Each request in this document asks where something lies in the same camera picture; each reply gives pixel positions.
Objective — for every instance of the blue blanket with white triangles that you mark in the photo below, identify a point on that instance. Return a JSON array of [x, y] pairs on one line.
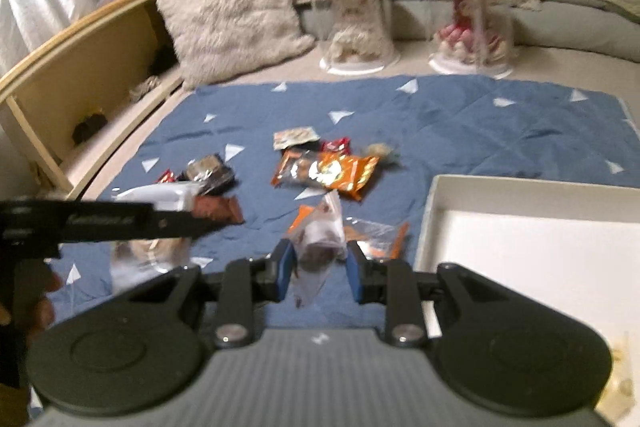
[[450, 127]]

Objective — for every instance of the dark object on shelf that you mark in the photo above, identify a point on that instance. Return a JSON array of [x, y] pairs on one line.
[[90, 127]]

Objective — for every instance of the black snack packet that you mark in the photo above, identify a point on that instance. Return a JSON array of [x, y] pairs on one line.
[[210, 172]]

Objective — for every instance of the person's left hand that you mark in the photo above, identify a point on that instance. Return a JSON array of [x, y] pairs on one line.
[[41, 314]]

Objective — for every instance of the beige snack packet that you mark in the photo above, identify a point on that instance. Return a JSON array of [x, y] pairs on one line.
[[295, 138]]

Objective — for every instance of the green white candy packet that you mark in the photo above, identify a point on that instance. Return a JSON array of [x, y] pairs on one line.
[[381, 152]]

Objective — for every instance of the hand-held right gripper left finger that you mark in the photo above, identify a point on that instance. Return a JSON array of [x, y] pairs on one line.
[[285, 269]]

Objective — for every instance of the clear case of cream doll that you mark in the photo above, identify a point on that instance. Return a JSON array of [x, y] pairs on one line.
[[322, 7]]

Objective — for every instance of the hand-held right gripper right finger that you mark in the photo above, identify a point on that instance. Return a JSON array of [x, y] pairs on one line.
[[353, 274]]

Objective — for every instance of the wooden headboard shelf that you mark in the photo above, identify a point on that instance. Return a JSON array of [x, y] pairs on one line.
[[75, 67]]

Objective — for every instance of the clear orange-edged wrapper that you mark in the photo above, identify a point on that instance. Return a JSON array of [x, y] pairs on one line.
[[380, 237]]

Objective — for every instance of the fluffy cream pillow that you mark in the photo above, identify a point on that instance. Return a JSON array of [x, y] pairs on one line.
[[230, 12]]

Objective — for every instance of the red doll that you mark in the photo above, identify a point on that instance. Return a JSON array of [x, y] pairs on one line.
[[462, 27]]

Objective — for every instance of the grey crumpled item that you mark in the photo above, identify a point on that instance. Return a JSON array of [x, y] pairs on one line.
[[144, 89]]

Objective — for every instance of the cream doll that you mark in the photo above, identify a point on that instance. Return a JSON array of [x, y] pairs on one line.
[[357, 32]]

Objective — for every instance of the clear snack packet brown contents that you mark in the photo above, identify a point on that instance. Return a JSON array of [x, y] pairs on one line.
[[320, 237]]

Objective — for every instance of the white snack packet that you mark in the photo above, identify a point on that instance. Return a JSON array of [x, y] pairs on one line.
[[150, 194]]

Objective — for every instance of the white box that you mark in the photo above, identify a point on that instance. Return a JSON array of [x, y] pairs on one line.
[[525, 252]]

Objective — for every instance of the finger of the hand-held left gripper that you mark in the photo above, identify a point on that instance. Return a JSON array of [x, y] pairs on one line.
[[177, 224]]

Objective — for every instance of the clear case of red doll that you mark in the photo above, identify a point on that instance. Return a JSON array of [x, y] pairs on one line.
[[492, 7]]

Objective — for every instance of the orange bread packet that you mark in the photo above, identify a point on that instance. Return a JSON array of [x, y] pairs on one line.
[[325, 172]]

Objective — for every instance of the small red snack packet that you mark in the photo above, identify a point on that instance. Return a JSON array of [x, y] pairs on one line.
[[167, 177]]

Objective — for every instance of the pale clear snack packet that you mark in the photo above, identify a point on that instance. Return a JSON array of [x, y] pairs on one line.
[[617, 382]]

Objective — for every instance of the red candy packet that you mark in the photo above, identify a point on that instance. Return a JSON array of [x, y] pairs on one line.
[[336, 145]]

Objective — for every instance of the clear cookie packet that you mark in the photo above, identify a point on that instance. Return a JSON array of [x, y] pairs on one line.
[[145, 257]]

